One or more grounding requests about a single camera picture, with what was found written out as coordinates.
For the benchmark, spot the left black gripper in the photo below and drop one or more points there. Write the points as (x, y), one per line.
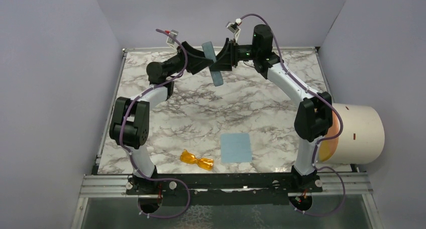
(194, 65)

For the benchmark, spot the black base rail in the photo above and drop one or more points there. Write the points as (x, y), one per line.
(218, 198)

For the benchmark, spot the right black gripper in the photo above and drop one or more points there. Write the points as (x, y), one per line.
(224, 62)

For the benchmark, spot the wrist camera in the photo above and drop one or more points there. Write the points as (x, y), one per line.
(172, 35)
(234, 28)

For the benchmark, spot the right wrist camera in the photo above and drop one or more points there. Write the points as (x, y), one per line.
(234, 28)

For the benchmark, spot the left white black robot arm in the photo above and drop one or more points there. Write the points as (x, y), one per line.
(130, 122)

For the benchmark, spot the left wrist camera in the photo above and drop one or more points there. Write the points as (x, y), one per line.
(172, 35)

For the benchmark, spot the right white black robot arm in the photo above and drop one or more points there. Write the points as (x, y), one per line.
(314, 116)

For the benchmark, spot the orange sunglasses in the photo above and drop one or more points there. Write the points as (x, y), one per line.
(189, 158)

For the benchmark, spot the white cylindrical drum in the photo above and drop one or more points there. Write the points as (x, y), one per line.
(361, 141)

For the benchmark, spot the aluminium frame rail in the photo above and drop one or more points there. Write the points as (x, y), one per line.
(116, 186)

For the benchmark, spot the light blue cleaning cloth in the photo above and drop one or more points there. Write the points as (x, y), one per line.
(236, 148)

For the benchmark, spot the grey green glasses case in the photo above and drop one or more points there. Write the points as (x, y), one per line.
(209, 53)

